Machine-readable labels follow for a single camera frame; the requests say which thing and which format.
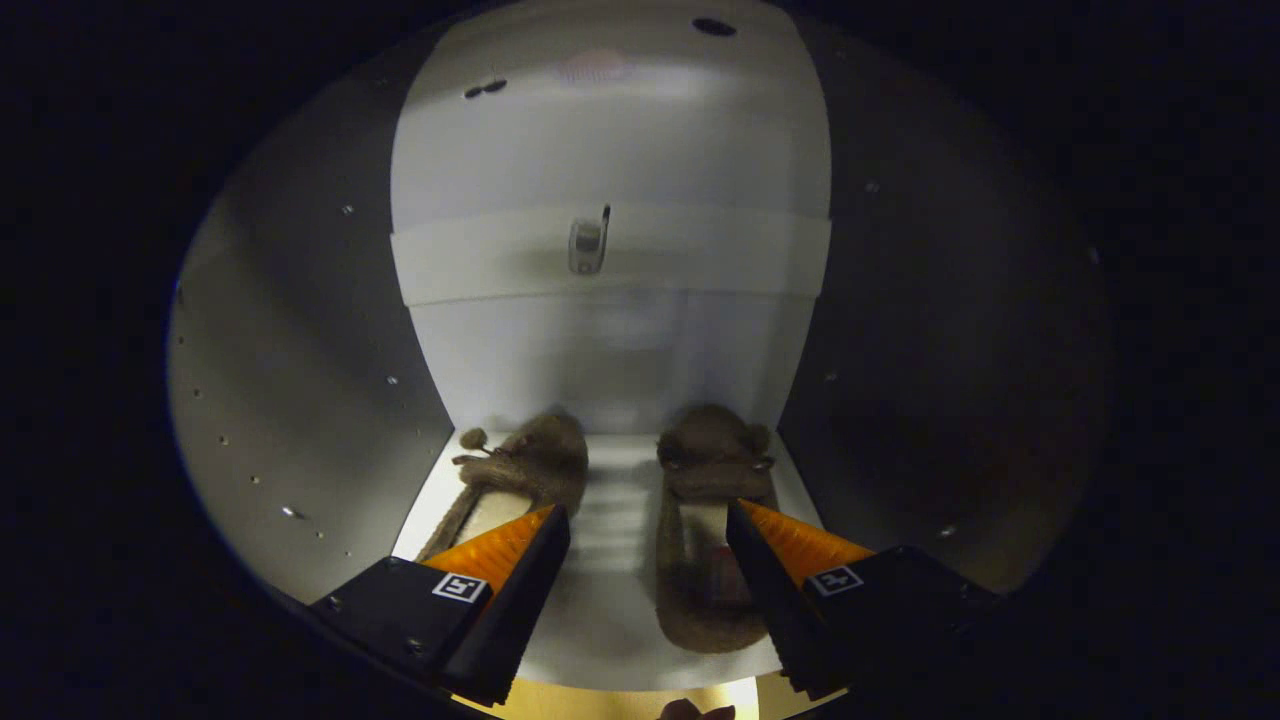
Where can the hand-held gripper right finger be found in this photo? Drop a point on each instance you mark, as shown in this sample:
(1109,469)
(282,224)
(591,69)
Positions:
(775,610)

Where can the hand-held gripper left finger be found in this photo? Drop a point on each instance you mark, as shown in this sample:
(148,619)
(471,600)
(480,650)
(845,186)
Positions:
(520,605)

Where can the dark grey shoe cabinet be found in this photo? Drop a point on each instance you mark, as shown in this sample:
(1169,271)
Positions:
(620,350)

